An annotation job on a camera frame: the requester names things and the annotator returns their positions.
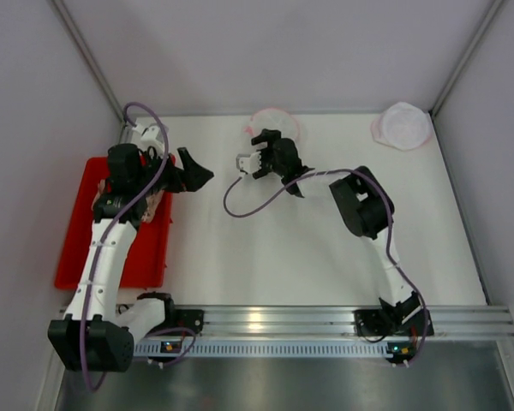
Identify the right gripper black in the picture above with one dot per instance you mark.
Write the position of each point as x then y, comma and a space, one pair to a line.
269, 154

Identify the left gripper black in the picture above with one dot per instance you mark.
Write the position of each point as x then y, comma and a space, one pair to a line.
176, 174

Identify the white mesh laundry bag pink trim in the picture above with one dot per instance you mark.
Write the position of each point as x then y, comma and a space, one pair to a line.
272, 118

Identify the spare white mesh laundry bag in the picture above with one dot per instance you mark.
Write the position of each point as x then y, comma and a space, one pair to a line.
403, 127

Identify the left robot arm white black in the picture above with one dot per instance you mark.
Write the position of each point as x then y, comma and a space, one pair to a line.
92, 336

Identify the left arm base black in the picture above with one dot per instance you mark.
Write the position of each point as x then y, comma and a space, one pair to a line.
174, 316

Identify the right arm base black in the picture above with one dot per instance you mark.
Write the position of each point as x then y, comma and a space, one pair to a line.
378, 322

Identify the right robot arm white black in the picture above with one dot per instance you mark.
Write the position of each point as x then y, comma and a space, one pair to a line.
367, 212

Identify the pink lace bra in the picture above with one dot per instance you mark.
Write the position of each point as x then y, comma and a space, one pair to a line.
152, 202

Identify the red plastic bin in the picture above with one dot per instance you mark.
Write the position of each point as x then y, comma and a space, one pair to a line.
145, 264

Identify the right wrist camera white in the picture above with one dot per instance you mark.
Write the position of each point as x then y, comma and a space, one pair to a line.
248, 164

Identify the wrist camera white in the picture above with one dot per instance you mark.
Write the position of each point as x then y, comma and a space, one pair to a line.
248, 164
146, 137

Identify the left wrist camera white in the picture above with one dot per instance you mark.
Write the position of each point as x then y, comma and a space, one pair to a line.
146, 137

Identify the aluminium mounting rail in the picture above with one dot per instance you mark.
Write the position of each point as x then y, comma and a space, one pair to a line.
450, 323

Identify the slotted cable duct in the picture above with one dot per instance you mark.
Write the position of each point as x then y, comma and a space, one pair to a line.
202, 348

